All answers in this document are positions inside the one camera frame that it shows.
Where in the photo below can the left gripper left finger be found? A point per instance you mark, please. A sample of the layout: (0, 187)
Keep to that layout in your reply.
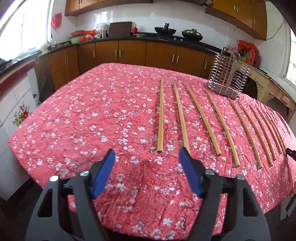
(51, 219)

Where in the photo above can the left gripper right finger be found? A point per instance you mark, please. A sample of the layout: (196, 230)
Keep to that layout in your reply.
(244, 219)

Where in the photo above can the lower wooden kitchen cabinets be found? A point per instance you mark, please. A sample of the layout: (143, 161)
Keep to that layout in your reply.
(58, 68)

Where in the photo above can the wooden kitchen cabinets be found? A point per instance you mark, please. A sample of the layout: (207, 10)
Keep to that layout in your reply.
(58, 68)
(249, 16)

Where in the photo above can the upper wooden kitchen cabinets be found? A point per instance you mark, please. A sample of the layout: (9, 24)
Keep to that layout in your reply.
(249, 16)

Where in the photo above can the cream old wooden table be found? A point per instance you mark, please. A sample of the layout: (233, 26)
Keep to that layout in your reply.
(263, 88)

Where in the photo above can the red floral tablecloth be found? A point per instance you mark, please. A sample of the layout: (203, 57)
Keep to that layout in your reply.
(116, 106)

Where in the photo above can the red oil jug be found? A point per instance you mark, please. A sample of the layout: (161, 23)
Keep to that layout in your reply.
(251, 57)

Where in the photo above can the yellow dish soap bottle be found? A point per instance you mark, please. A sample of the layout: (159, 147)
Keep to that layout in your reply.
(44, 48)

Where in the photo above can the lidded dark wok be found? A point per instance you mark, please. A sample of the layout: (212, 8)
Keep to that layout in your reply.
(192, 35)

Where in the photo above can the red basin on counter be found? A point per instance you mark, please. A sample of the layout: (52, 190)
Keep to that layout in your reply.
(77, 33)

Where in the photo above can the brown cutting board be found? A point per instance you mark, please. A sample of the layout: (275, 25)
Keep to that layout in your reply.
(120, 29)

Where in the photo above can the red bottle on counter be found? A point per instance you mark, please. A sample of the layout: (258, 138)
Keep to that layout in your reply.
(134, 30)

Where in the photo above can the wire metal utensil holder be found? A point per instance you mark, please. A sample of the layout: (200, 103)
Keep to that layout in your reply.
(228, 75)

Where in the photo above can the black wok with handle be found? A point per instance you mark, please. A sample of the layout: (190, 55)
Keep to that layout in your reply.
(165, 31)

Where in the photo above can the red plastic bag on wall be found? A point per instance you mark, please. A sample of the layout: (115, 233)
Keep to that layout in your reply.
(56, 21)

